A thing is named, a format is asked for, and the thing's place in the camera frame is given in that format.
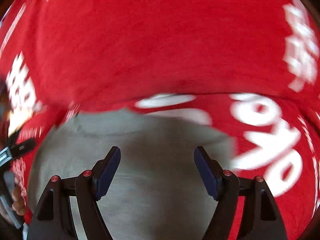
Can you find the red bedspread with white print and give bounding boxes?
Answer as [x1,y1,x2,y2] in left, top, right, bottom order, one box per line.
[10,93,319,239]

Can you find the grey garment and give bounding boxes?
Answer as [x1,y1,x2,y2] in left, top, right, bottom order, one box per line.
[28,110,234,239]

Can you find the red pillow with white characters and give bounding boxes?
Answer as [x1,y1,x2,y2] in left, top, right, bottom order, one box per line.
[0,0,320,111]

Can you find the person's left hand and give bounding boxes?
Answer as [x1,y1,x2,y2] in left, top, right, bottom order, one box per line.
[11,185,27,216]

